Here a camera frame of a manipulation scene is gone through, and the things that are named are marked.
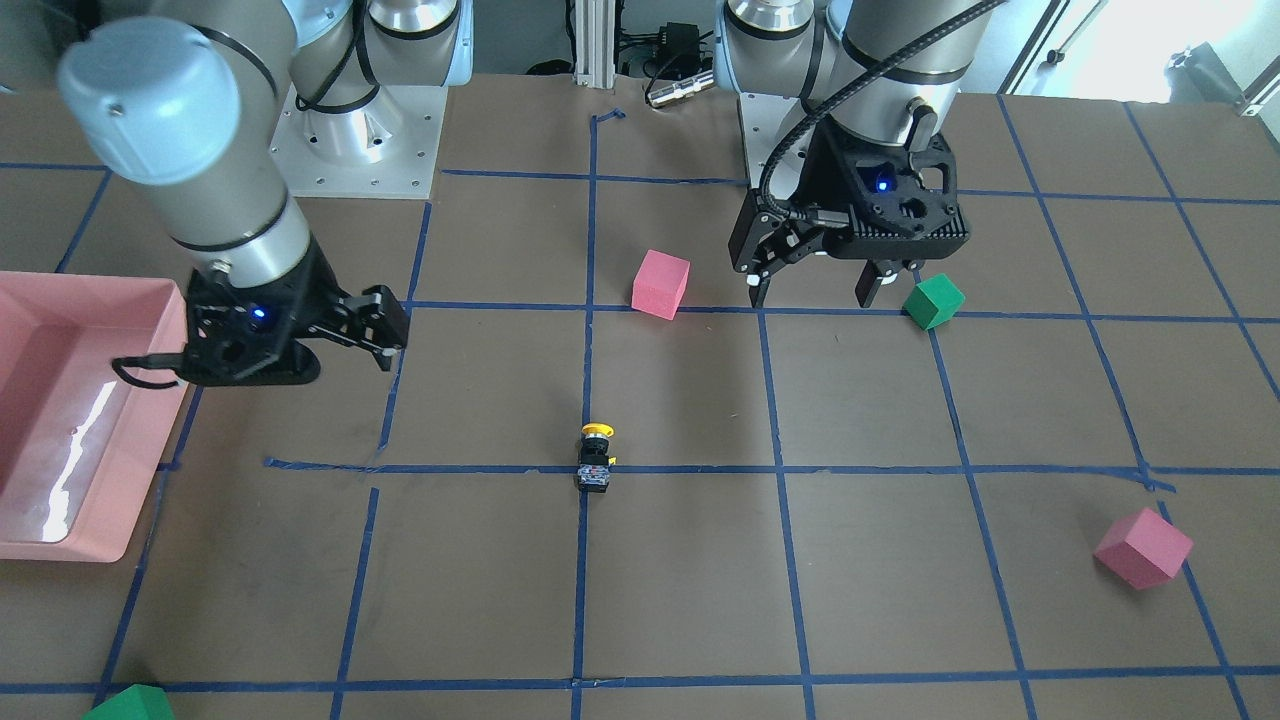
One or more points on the pink cube centre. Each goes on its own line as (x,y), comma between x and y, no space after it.
(659,284)

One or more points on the green cube near bin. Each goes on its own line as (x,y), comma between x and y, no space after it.
(136,702)

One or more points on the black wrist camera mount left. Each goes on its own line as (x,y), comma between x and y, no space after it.
(878,202)

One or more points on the aluminium frame post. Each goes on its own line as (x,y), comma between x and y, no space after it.
(594,28)

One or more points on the pink cube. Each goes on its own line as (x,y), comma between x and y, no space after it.
(1144,550)
(659,284)

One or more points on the green cube far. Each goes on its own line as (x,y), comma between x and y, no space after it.
(933,302)

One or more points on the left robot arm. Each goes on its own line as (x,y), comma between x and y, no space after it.
(842,109)

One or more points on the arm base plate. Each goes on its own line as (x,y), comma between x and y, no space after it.
(765,120)
(386,150)

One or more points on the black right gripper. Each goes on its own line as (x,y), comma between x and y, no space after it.
(322,297)

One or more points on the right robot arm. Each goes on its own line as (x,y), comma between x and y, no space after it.
(223,113)

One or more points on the pink plastic bin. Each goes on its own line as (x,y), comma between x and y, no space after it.
(79,446)

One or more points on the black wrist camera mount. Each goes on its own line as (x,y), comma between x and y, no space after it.
(249,336)
(878,202)

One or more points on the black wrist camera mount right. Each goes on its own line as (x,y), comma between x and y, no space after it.
(249,336)

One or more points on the yellow push button switch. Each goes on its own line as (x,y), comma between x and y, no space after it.
(595,460)

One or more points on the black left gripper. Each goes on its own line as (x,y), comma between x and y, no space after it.
(826,172)

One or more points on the pink cube far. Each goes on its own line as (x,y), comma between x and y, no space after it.
(1144,550)

